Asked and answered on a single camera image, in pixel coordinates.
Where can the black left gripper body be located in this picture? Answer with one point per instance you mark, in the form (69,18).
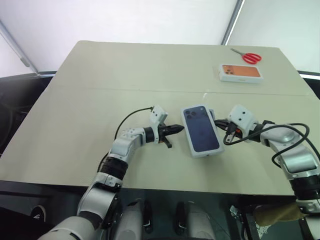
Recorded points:
(163,132)

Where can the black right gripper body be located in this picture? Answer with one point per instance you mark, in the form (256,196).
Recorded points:
(233,130)

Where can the white phone box base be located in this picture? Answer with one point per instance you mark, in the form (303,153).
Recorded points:
(212,114)

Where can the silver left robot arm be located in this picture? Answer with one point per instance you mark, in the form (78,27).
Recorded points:
(120,150)

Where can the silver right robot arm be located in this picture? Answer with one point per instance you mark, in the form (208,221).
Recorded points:
(297,155)

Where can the phone box with orange print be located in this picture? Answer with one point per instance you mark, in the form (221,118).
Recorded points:
(241,72)

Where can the grey rounded leg shell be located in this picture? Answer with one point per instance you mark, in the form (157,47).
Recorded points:
(130,222)
(198,222)

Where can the yellow crumpled cloth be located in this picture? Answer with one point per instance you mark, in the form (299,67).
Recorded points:
(280,215)

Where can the black and white shoe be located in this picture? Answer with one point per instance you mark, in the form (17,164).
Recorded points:
(38,213)

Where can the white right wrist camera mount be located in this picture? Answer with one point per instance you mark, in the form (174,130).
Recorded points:
(242,117)

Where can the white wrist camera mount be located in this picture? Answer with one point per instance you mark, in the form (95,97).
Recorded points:
(158,113)
(242,117)

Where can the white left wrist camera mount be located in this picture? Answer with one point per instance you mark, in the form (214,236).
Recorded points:
(158,113)

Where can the grey metal frame pole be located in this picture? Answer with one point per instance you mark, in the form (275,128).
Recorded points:
(233,20)
(17,47)

